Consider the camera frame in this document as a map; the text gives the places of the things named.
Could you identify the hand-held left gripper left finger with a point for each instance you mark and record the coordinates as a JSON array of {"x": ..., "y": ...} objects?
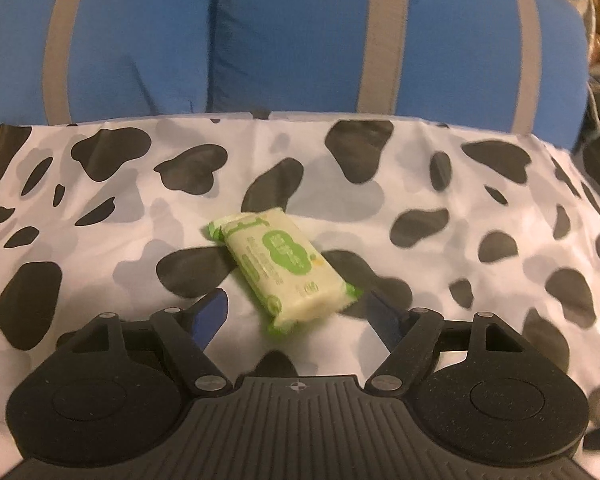
[{"x": 212, "y": 310}]

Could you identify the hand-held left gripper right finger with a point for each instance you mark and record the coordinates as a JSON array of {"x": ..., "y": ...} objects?
[{"x": 385, "y": 317}]

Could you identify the green tissue packet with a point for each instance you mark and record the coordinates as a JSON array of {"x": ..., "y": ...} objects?
[{"x": 275, "y": 260}]

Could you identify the cow print blanket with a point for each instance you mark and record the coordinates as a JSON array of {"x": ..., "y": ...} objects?
[{"x": 455, "y": 280}]

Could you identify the blue grey striped pillow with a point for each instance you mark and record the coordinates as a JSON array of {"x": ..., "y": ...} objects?
[{"x": 290, "y": 35}]

